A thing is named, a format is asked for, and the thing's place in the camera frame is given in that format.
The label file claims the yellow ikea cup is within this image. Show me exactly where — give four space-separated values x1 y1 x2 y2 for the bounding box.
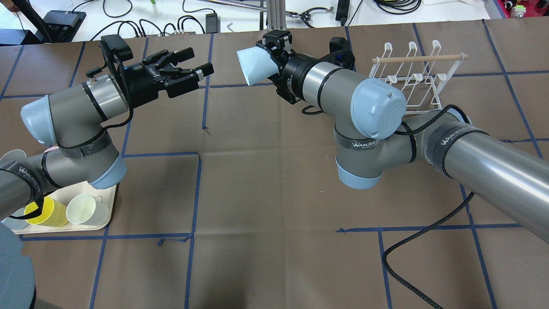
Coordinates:
26 196 69 227

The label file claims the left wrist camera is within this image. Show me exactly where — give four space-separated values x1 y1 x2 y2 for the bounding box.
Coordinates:
100 34 133 64

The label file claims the black power adapter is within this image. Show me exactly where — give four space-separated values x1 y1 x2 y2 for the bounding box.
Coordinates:
205 12 221 33

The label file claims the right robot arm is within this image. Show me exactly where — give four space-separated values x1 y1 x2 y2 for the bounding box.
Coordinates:
256 30 549 241

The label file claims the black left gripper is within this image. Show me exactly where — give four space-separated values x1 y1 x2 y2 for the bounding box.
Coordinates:
117 48 214 108

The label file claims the green handled reach grabber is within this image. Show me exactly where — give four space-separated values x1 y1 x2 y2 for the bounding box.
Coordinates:
202 0 335 28

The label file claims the beige plastic tray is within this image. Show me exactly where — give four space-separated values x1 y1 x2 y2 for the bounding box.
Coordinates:
2 182 118 234

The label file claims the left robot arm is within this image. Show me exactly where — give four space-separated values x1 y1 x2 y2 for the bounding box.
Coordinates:
1 36 214 220

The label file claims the light blue ikea cup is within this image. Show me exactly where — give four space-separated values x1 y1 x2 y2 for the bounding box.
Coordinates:
236 46 279 86

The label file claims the white wire cup rack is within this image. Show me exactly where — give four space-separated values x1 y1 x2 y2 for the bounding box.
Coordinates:
369 40 469 114

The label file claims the pink ikea cup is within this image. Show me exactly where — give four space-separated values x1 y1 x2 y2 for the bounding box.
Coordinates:
44 146 59 153

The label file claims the aluminium frame post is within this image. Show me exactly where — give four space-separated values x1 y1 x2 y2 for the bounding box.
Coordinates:
266 0 287 30

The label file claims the cream white ikea cup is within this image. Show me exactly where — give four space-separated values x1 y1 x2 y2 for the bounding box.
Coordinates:
66 194 109 226

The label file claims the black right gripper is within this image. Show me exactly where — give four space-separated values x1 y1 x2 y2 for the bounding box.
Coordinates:
256 30 319 104

